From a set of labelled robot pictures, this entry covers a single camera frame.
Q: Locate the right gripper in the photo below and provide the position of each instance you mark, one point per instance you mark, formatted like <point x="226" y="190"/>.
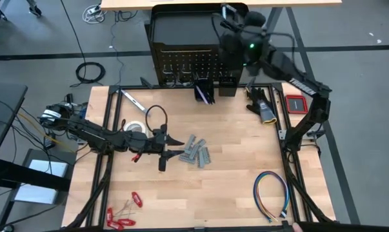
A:
<point x="242" y="42"/>

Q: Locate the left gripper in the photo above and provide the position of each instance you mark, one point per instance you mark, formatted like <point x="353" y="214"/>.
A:
<point x="152" y="145"/>

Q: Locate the black pen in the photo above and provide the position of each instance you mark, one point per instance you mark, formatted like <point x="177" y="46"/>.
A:
<point x="211" y="97"/>
<point x="207" y="92"/>

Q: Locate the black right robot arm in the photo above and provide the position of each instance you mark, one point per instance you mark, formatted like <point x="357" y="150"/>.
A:
<point x="307" y="93"/>

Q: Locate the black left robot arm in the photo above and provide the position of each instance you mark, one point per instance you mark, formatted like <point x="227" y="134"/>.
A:
<point x="91" y="135"/>

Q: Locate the white tape roll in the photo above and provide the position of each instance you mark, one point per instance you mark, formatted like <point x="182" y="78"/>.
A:
<point x="134" y="126"/>

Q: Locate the black pegboard bin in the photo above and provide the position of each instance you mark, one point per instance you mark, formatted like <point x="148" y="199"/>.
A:
<point x="228" y="88"/>
<point x="200" y="98"/>

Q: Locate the metal pegboard hook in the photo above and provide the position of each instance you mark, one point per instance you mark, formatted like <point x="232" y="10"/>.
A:
<point x="202" y="76"/>

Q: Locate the silver metal ruler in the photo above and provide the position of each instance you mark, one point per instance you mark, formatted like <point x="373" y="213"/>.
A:
<point x="134" y="101"/>

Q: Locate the black pegboard cart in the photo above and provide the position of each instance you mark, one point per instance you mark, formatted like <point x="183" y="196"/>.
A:
<point x="181" y="32"/>

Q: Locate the black glove grey cuff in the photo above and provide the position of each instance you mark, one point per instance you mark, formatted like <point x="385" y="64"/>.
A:
<point x="262" y="106"/>

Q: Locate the red framed black device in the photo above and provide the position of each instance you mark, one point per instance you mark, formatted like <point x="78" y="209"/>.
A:
<point x="289" y="104"/>

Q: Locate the black table edge clamp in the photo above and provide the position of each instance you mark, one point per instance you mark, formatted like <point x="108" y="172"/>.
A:
<point x="315" y="133"/>

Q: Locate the white topped stand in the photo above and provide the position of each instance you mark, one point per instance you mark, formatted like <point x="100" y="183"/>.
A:
<point x="45" y="167"/>

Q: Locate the black side table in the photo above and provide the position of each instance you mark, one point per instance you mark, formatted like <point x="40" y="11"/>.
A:
<point x="4" y="106"/>

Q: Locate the person's shoe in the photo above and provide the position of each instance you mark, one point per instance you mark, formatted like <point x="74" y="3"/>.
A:
<point x="35" y="11"/>

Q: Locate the long metal pegboard rail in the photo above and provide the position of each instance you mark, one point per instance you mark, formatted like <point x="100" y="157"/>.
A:
<point x="186" y="50"/>

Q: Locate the black aluminium table frame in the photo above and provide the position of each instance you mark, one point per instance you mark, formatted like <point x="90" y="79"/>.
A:
<point x="114" y="91"/>

